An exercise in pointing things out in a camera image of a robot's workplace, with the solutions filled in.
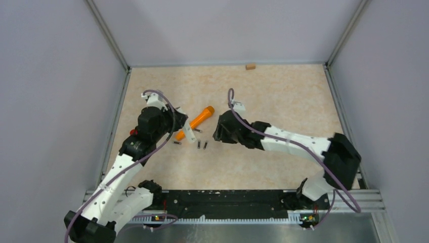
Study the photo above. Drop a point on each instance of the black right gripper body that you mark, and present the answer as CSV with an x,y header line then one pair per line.
x,y
222,134

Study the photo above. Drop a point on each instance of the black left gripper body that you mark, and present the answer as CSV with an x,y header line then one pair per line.
x,y
167,121

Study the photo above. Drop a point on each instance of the long white remote control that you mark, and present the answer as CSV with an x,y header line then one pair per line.
x,y
189,133

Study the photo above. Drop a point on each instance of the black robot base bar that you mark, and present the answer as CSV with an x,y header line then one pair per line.
x,y
233,204

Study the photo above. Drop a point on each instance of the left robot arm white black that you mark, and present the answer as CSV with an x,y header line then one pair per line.
x,y
102,216

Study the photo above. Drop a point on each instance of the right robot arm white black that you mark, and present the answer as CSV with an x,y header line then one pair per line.
x,y
336,155

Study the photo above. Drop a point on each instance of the small brown wooden block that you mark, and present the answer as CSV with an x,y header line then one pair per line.
x,y
250,66

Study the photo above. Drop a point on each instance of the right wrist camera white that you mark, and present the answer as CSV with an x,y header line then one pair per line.
x,y
238,107

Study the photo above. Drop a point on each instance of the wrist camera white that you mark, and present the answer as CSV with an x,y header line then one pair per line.
x,y
154,98
238,107

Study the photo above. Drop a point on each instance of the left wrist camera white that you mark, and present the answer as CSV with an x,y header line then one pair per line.
x,y
154,98

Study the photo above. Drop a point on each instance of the white slotted cable duct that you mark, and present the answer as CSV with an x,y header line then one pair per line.
x,y
293,217

